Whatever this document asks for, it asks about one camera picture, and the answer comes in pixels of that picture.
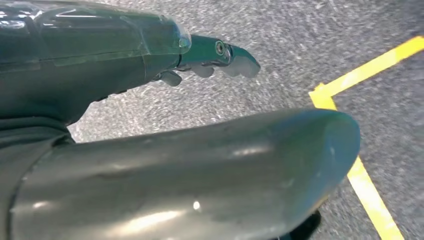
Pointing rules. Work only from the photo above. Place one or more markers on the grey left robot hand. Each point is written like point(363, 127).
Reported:
point(198, 179)

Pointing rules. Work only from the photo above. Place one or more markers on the yellow floor tape square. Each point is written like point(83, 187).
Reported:
point(364, 68)

